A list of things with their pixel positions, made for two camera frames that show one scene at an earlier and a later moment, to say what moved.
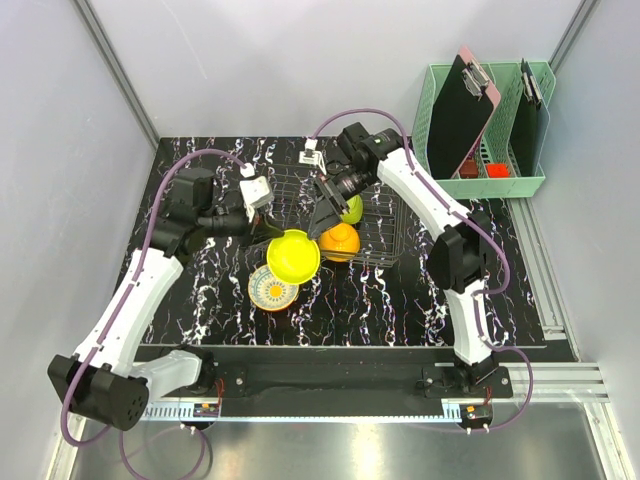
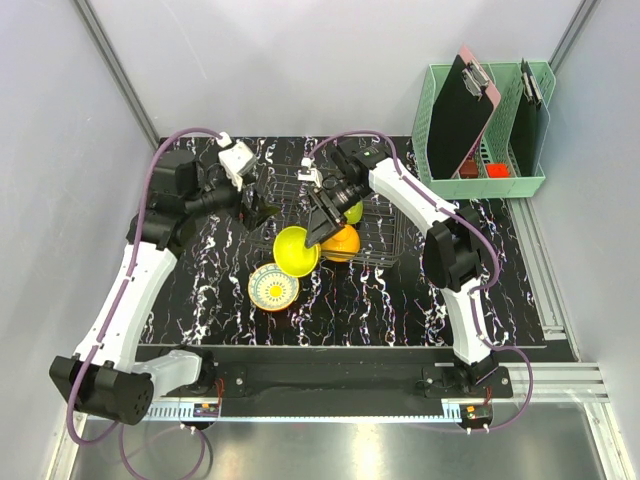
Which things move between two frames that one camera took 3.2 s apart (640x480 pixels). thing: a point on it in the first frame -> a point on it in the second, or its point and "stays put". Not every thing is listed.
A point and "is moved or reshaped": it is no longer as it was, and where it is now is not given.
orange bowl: [340, 242] stays put
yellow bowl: [293, 257] is moved or reshaped
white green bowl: [355, 205] stays put
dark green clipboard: [528, 143] stays put
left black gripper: [258, 230] -> [260, 209]
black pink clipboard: [462, 112] stays put
